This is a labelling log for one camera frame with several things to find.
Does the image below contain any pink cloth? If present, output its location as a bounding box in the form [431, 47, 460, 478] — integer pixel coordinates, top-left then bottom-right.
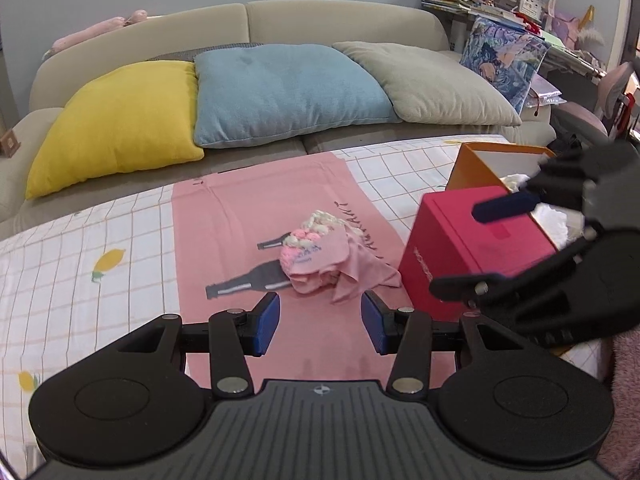
[280, 226, 401, 304]

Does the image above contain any pink white crochet item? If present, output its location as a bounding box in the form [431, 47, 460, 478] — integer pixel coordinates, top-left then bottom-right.
[279, 210, 344, 270]

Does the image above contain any orange cardboard box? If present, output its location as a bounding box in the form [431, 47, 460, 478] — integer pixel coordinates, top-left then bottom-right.
[446, 142, 554, 193]

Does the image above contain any magenta box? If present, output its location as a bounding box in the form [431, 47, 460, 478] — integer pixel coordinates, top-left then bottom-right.
[399, 186, 556, 322]

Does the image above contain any white plastic bag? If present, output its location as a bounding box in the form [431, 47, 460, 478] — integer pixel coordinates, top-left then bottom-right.
[500, 172, 584, 249]

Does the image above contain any pink chair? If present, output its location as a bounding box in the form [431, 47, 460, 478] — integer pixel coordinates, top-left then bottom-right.
[551, 62, 636, 145]

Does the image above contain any beige pillow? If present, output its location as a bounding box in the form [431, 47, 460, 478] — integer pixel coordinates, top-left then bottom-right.
[333, 41, 521, 127]

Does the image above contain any checkered lemon tablecloth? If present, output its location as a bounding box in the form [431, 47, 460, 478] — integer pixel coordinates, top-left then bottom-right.
[0, 131, 616, 470]

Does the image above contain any yellow pillow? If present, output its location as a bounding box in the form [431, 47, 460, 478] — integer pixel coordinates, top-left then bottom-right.
[25, 61, 204, 200]

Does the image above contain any blue pillow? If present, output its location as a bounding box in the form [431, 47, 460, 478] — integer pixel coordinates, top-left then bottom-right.
[193, 44, 399, 150]

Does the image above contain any beige sofa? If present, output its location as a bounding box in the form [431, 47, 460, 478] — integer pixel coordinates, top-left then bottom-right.
[1, 0, 555, 238]

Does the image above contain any small brown object on armrest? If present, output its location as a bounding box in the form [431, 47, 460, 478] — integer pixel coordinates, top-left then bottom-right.
[0, 129, 21, 158]

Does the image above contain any pink plush on sofa back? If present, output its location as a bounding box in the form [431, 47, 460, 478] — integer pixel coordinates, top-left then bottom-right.
[42, 10, 149, 62]

